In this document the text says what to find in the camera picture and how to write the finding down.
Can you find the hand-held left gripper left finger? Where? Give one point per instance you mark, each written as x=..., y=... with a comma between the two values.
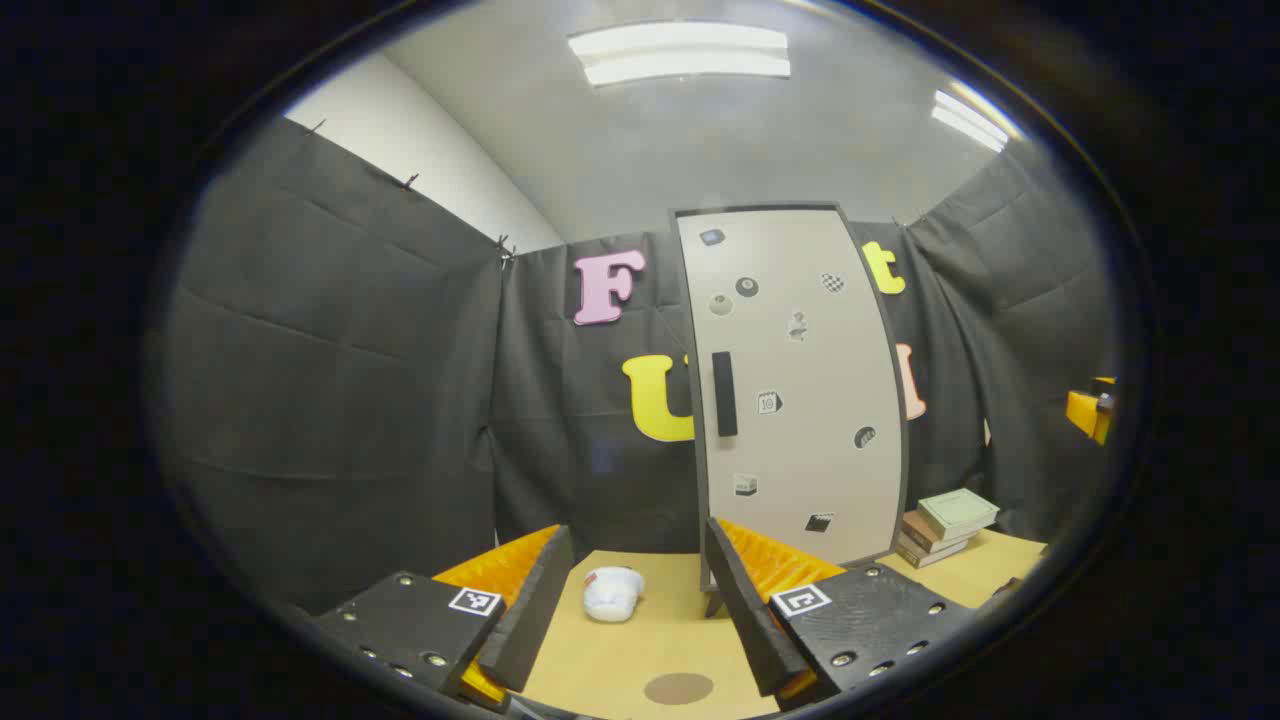
x=530, y=610

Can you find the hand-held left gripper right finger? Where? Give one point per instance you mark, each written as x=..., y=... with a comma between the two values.
x=755, y=620

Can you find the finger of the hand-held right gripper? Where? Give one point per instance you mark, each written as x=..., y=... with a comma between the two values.
x=1090, y=412

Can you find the round brown coaster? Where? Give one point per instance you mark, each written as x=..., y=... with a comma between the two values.
x=678, y=688

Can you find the grey cabinet door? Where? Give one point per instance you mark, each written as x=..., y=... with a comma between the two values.
x=800, y=450

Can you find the grey cabinet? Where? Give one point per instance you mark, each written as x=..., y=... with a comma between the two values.
x=714, y=600

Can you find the white crumpled cloth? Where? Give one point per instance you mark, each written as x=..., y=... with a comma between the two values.
x=612, y=593

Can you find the green book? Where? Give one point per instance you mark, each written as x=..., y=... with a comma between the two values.
x=958, y=512

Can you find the grey book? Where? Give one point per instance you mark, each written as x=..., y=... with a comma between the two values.
x=925, y=555

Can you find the brown book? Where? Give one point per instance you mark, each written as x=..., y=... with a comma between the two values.
x=922, y=532

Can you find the black backdrop cloth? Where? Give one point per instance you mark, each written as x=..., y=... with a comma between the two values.
x=350, y=350

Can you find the small ceiling light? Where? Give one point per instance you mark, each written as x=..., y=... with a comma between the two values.
x=968, y=120

